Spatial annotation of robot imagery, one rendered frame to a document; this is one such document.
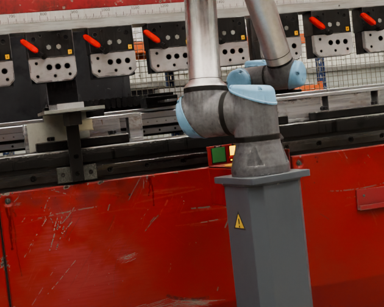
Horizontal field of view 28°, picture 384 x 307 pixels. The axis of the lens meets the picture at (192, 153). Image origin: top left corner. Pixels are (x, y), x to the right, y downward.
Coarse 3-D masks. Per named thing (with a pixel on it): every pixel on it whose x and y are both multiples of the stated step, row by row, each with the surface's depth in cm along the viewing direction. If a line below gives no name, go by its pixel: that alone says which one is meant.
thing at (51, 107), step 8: (72, 80) 253; (48, 88) 251; (56, 88) 251; (64, 88) 252; (72, 88) 253; (48, 96) 251; (56, 96) 251; (64, 96) 252; (72, 96) 253; (48, 104) 252; (56, 104) 252
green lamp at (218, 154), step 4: (216, 148) 236; (220, 148) 236; (224, 148) 237; (212, 152) 235; (216, 152) 236; (220, 152) 236; (224, 152) 237; (212, 156) 235; (216, 156) 236; (220, 156) 236; (224, 156) 237; (216, 160) 236; (220, 160) 236; (224, 160) 237
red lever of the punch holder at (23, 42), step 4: (20, 40) 241; (24, 40) 242; (24, 44) 242; (28, 44) 242; (28, 48) 242; (32, 48) 242; (36, 48) 243; (36, 52) 243; (40, 52) 243; (44, 56) 243
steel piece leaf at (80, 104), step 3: (75, 102) 244; (78, 102) 244; (81, 102) 245; (57, 105) 243; (60, 105) 243; (63, 105) 243; (66, 105) 243; (69, 105) 244; (72, 105) 244; (75, 105) 244; (78, 105) 244; (81, 105) 245; (57, 108) 243; (60, 108) 243; (63, 108) 243; (66, 108) 244
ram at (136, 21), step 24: (0, 0) 243; (24, 0) 245; (48, 0) 247; (72, 0) 249; (96, 0) 251; (120, 0) 253; (144, 0) 256; (168, 0) 258; (360, 0) 277; (24, 24) 245; (48, 24) 247; (72, 24) 249; (96, 24) 251; (120, 24) 254; (144, 24) 259
